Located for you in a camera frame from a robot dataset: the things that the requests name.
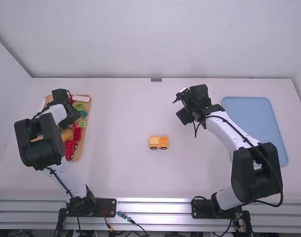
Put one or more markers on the silver rails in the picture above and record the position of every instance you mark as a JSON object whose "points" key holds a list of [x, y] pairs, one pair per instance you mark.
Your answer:
{"points": [[155, 209]]}

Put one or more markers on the red toy car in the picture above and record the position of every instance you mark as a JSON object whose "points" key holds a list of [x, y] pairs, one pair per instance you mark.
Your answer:
{"points": [[69, 156], [70, 145]]}

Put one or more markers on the tan tray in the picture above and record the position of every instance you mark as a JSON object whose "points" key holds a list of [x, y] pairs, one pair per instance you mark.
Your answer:
{"points": [[87, 108]]}

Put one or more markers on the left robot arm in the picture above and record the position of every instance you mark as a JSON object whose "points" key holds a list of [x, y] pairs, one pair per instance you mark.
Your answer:
{"points": [[42, 143]]}

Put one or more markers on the yellow toy brick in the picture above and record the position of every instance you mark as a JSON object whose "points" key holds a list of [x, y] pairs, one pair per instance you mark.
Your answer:
{"points": [[67, 135]]}

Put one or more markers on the teal toy brick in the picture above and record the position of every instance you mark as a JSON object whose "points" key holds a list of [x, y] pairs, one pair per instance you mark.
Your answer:
{"points": [[84, 114]]}

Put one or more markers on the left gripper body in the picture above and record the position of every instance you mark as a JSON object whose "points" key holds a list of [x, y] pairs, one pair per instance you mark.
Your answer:
{"points": [[71, 116]]}

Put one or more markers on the yellow toy car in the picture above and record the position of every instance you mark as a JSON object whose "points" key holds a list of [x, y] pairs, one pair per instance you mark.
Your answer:
{"points": [[159, 142]]}

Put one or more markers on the blue mat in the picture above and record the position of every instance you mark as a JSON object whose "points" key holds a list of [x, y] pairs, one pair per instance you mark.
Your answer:
{"points": [[251, 118]]}

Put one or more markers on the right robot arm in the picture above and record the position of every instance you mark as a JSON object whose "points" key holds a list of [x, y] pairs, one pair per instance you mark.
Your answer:
{"points": [[254, 170]]}

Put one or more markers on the green toy brick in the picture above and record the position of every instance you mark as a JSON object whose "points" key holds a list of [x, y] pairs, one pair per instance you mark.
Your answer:
{"points": [[82, 123], [80, 107]]}

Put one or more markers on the red toy brick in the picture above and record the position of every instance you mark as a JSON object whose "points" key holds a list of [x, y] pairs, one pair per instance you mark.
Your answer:
{"points": [[77, 134]]}

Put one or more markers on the white toy brick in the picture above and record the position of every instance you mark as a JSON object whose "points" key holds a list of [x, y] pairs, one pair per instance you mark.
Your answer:
{"points": [[81, 98]]}

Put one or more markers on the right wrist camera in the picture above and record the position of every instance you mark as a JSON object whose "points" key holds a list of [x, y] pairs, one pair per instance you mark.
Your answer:
{"points": [[183, 92]]}

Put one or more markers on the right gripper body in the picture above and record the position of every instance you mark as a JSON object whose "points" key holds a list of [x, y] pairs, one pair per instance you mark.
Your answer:
{"points": [[187, 114]]}

